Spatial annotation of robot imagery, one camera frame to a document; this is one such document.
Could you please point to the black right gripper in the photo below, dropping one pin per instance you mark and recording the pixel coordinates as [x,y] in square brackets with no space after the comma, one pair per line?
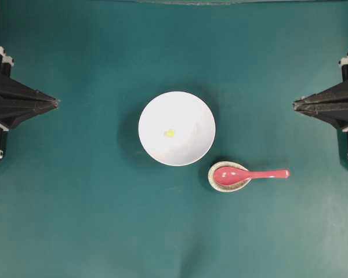
[338,92]

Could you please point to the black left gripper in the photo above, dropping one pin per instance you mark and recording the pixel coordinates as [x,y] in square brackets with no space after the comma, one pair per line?
[11,118]

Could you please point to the pink ceramic spoon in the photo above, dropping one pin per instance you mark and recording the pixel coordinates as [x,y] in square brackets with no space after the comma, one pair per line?
[228,175]

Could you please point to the speckled beige spoon rest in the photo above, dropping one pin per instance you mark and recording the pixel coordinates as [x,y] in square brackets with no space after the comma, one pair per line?
[226,188]

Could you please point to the white round bowl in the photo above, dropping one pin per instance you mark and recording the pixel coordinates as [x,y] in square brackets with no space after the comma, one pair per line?
[190,118]

